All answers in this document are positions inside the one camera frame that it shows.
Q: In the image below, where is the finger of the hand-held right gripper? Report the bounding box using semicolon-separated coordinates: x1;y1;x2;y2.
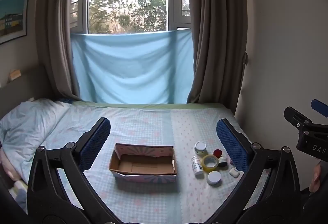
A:
284;107;328;150
311;99;328;118

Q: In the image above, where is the round white jar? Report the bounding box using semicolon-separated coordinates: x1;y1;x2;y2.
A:
206;171;222;185

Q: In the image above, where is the cardboard box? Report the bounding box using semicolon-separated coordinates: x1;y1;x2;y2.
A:
109;143;178;183

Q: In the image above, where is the small beige box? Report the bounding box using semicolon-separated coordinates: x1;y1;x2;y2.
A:
9;69;22;81

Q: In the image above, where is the white lid green label jar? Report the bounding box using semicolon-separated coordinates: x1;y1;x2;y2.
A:
194;141;207;156

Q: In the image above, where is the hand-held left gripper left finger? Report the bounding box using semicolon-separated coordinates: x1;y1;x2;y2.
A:
27;117;113;222

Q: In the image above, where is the dark blue cloth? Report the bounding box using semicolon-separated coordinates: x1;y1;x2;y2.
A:
58;97;80;105

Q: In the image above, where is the clear tape roll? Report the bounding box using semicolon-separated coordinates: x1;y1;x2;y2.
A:
200;154;219;173

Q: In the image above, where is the framed wall poster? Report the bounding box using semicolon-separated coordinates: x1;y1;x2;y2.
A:
0;0;29;45

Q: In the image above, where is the white pill bottle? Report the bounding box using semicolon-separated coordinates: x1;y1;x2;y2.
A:
191;156;204;176

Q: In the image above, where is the light blue hanging cloth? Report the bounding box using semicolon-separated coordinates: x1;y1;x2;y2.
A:
70;29;194;105

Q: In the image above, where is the person's right hand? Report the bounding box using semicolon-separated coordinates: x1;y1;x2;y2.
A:
309;162;325;194

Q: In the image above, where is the grey headboard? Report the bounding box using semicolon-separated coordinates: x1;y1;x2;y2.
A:
0;68;53;122

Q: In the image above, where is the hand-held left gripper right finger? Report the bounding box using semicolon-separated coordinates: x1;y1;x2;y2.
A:
215;118;301;222

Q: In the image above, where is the light blue pillow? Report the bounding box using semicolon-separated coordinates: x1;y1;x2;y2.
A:
0;98;70;164

